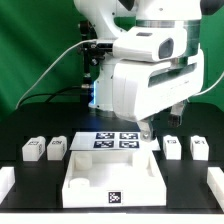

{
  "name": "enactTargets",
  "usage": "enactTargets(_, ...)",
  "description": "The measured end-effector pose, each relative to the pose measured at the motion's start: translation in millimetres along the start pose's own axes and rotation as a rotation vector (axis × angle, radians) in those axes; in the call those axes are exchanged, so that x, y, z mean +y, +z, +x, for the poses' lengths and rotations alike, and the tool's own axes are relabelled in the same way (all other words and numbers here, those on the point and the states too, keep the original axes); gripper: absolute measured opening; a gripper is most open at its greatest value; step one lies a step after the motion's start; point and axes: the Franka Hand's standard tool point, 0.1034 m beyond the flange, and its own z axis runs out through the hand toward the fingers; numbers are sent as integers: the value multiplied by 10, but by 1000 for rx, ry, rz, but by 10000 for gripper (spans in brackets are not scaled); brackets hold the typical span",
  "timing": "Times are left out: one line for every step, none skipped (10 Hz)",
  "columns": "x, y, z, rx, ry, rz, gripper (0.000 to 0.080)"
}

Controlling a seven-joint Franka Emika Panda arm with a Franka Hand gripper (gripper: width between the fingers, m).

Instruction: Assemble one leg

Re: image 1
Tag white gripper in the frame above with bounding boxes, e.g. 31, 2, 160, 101
112, 50, 204, 141

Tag white square table top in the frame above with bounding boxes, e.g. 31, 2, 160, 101
62, 150, 166, 208

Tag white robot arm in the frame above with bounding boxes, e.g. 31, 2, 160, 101
74, 0, 224, 141

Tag white right edge block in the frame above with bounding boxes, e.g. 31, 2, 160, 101
207, 167, 224, 212

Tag white edge block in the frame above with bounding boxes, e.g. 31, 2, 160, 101
207, 167, 224, 212
0, 167, 15, 204

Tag white marker sheet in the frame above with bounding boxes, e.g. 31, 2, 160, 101
70, 132, 160, 151

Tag white left edge block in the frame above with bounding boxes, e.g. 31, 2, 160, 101
0, 167, 15, 204

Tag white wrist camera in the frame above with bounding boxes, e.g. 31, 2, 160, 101
112, 27, 187, 63

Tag black camera stand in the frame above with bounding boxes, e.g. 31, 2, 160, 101
78, 20, 98, 105

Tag grey camera on stand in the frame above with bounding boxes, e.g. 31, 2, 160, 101
90, 40, 113, 52

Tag white cable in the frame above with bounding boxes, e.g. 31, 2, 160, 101
15, 39, 98, 110

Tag black cable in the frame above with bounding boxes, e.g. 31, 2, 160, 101
19, 85, 93, 107

